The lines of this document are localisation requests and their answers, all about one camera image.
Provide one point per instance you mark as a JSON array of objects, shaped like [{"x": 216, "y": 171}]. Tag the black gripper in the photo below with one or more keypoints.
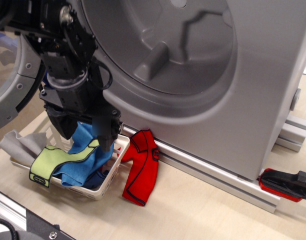
[{"x": 68, "y": 102}]

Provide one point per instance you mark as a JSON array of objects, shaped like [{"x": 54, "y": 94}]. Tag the grey cloth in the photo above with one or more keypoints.
[{"x": 23, "y": 149}]

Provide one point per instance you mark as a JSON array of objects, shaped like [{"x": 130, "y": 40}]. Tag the green felt sock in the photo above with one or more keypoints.
[{"x": 51, "y": 158}]

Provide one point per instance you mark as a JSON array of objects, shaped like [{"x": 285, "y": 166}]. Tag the aluminium side profile block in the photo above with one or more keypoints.
[{"x": 293, "y": 133}]

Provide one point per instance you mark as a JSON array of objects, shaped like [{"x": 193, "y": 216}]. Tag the red felt shirt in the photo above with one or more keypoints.
[{"x": 144, "y": 154}]

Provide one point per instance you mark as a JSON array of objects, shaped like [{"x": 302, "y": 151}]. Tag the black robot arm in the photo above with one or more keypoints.
[{"x": 53, "y": 56}]

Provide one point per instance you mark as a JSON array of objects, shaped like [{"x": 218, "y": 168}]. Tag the red black clamp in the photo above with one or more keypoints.
[{"x": 285, "y": 185}]

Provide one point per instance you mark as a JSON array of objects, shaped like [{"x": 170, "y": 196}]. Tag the white plastic laundry basket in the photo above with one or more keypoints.
[{"x": 121, "y": 144}]

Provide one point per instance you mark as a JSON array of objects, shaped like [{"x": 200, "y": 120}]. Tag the light blue cloth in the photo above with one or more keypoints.
[{"x": 75, "y": 174}]

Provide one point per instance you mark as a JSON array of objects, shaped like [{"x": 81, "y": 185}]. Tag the grey toy washing machine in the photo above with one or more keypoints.
[{"x": 213, "y": 78}]

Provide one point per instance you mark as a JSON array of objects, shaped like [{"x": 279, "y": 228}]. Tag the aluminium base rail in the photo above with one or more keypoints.
[{"x": 192, "y": 165}]

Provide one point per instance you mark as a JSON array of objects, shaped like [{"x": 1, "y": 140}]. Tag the dark blue felt garment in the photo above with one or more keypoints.
[{"x": 95, "y": 179}]

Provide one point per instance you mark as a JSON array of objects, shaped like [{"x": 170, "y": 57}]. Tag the aluminium table edge rail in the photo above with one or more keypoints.
[{"x": 12, "y": 212}]

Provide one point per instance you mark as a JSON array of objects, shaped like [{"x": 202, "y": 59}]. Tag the black bracket with screw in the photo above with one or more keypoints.
[{"x": 37, "y": 225}]

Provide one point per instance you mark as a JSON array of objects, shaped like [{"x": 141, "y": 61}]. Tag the blue object behind door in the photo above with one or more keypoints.
[{"x": 45, "y": 80}]

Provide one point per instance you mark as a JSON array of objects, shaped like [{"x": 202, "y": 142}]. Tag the grey round machine door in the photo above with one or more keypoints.
[{"x": 21, "y": 72}]

